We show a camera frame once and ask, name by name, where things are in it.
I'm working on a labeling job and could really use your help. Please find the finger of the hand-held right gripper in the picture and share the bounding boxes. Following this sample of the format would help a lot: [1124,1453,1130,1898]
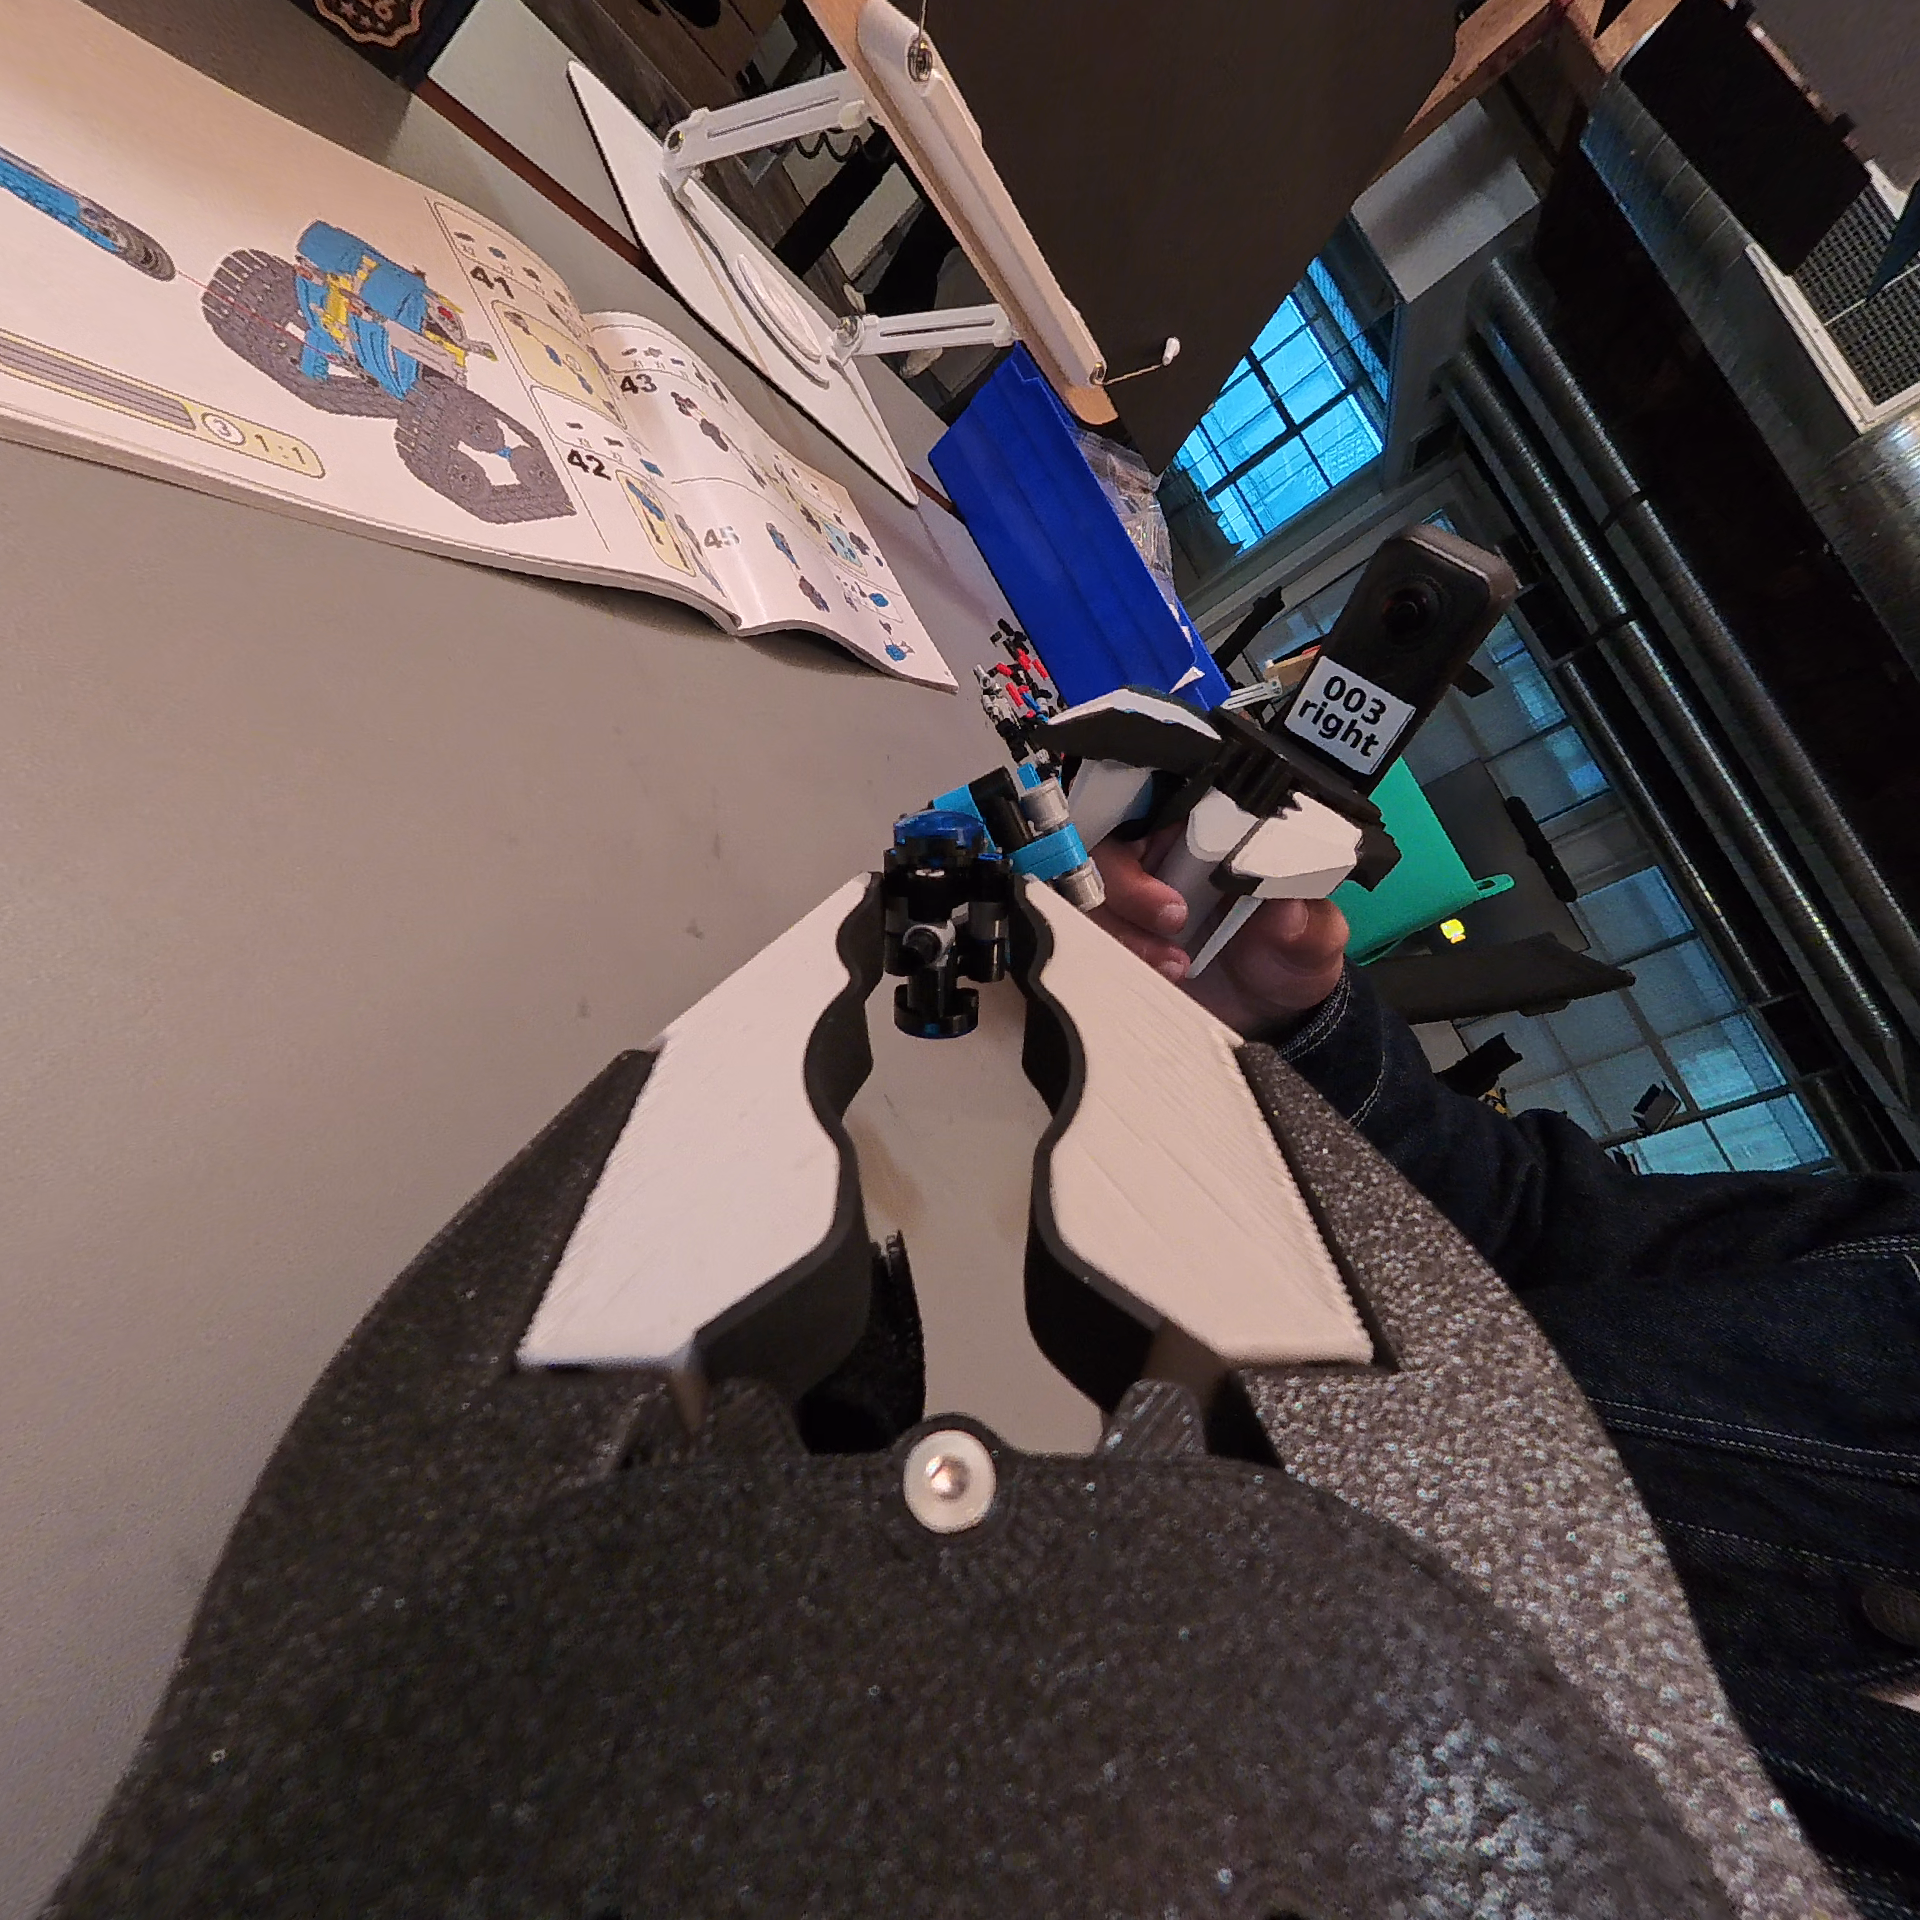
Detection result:
[1190,806,1368,980]
[1045,685,1228,851]

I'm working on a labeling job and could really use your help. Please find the pile of small brick parts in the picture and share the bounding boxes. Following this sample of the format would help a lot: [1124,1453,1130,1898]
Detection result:
[972,631,1060,735]

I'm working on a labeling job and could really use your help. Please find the wood-edged dark board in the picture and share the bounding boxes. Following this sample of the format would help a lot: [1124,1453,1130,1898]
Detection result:
[803,0,1481,473]

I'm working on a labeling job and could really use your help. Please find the open instruction booklet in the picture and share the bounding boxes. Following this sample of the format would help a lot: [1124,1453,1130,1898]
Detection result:
[0,141,962,692]

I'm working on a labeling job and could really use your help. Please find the clear bags in bin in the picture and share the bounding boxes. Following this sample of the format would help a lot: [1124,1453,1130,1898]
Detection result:
[1081,434,1173,572]

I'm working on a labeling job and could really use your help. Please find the black brick assembly blue wheels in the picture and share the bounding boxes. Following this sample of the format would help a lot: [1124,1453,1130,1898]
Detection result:
[878,809,1022,1038]

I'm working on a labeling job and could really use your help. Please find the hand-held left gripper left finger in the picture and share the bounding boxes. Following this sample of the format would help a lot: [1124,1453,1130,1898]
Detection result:
[517,873,890,1425]

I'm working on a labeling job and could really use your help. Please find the white stand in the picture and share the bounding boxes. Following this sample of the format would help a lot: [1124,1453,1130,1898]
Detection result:
[568,0,1121,503]

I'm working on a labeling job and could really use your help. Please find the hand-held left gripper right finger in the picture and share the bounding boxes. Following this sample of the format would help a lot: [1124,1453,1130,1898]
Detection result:
[1017,878,1377,1370]

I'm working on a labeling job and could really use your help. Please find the green plastic box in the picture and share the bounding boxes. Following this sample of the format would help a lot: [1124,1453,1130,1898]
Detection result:
[1328,757,1517,960]

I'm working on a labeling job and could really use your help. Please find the paned window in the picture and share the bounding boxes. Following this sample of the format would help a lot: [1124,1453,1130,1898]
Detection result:
[1162,252,1412,560]

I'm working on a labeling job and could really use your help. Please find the person's right forearm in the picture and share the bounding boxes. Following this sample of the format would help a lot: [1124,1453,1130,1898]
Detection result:
[1283,959,1920,1306]

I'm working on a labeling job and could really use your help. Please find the person's right hand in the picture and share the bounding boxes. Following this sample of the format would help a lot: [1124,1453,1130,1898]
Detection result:
[1098,861,1354,1038]

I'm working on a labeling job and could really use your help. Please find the person's denim clothing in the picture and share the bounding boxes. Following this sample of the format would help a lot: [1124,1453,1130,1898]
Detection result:
[1514,1168,1920,1876]

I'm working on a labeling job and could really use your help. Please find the blue plastic bin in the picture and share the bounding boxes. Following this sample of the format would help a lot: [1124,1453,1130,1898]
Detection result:
[928,341,1223,706]

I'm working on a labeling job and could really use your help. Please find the blue beam brick assembly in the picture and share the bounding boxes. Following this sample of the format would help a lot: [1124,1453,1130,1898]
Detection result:
[967,757,1104,887]

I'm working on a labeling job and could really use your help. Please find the dark toy box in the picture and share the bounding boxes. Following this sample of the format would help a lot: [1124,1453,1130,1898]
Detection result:
[292,0,460,43]

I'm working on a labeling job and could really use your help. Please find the silver ventilation duct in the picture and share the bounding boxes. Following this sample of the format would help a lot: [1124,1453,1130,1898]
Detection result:
[1440,75,1920,1080]

